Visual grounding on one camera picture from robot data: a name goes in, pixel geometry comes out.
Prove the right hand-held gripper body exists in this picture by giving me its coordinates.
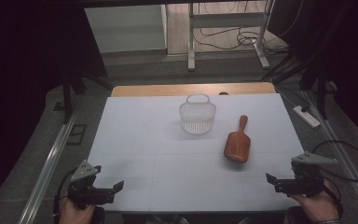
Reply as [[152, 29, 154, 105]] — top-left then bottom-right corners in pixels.
[[290, 151, 338, 198]]

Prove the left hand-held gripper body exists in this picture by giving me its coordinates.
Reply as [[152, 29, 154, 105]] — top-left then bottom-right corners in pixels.
[[67, 160, 106, 209]]

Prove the wooden paddle hairbrush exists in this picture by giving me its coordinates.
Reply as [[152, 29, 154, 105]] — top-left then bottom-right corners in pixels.
[[223, 114, 252, 164]]

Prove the person's right hand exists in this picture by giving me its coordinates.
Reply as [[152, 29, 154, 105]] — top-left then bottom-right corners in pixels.
[[288, 181, 340, 223]]

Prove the person's left hand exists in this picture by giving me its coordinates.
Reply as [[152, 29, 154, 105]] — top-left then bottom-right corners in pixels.
[[59, 200, 97, 224]]

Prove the black floor plate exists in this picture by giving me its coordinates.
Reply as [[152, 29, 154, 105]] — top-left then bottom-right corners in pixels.
[[66, 123, 88, 146]]

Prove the white power strip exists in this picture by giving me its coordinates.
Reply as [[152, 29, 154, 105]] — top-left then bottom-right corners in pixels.
[[292, 105, 322, 129]]

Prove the white table mat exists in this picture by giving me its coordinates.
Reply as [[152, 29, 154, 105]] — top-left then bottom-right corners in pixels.
[[87, 92, 306, 213]]

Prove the person's torso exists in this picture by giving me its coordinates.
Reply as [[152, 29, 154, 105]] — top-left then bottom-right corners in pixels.
[[144, 214, 190, 224]]

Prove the black stand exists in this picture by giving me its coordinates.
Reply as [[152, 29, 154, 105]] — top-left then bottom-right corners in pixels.
[[300, 62, 337, 120], [62, 71, 114, 125]]

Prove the white plastic basket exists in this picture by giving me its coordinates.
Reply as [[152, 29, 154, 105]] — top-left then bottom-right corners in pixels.
[[178, 93, 217, 135]]

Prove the white cabinet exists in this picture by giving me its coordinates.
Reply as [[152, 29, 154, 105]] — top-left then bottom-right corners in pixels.
[[84, 4, 168, 54]]

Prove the metal floor rail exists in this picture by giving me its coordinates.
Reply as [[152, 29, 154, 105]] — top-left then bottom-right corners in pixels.
[[302, 90, 358, 222], [18, 102, 82, 224]]

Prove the left hand-held gripper cable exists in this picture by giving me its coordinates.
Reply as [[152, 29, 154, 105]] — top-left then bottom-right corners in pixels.
[[52, 167, 76, 218]]

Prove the hand-held gripper cable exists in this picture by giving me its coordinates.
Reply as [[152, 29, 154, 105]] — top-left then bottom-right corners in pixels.
[[52, 167, 76, 218], [320, 176, 345, 218]]

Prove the right hand-held gripper cable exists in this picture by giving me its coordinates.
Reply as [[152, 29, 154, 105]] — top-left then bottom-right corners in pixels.
[[320, 176, 345, 218]]

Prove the tangle of floor cables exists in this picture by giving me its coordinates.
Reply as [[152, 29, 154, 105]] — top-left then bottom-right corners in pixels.
[[194, 26, 290, 56]]

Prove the white metal desk frame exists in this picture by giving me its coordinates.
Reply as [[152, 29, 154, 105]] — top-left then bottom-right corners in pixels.
[[186, 0, 276, 73]]

